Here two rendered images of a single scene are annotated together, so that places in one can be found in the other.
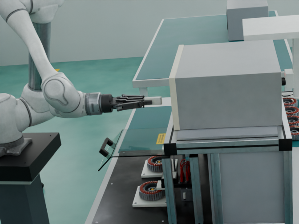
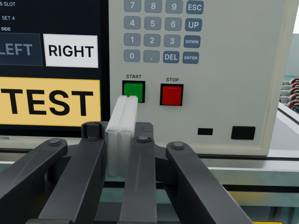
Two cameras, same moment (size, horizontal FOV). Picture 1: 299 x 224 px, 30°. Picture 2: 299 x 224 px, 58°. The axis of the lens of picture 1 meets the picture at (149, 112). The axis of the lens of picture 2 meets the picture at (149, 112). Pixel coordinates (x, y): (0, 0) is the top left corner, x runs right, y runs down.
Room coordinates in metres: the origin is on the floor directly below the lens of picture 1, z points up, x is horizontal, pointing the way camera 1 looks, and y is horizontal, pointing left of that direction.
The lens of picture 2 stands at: (2.05, 0.15, 1.25)
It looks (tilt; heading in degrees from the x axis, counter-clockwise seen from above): 19 degrees down; 259
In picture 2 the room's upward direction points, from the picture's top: 2 degrees clockwise
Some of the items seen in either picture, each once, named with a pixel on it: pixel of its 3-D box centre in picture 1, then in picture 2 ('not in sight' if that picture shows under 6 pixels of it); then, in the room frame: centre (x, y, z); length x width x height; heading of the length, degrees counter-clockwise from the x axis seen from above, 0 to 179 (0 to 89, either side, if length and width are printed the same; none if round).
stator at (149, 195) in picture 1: (152, 190); not in sight; (2.01, 0.03, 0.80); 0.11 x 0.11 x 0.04
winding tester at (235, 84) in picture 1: (226, 82); (96, 38); (2.06, -0.31, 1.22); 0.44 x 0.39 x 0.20; 170
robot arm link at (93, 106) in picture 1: (95, 103); not in sight; (2.08, 0.21, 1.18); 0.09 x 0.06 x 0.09; 170
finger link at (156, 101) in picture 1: (152, 101); (130, 130); (2.04, -0.02, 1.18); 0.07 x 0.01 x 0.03; 80
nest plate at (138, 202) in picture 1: (153, 195); not in sight; (2.01, 0.02, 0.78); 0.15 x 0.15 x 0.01; 80
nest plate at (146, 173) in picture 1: (159, 168); not in sight; (2.25, -0.02, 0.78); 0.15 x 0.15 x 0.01; 80
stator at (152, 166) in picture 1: (159, 163); not in sight; (2.25, -0.02, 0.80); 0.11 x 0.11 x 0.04
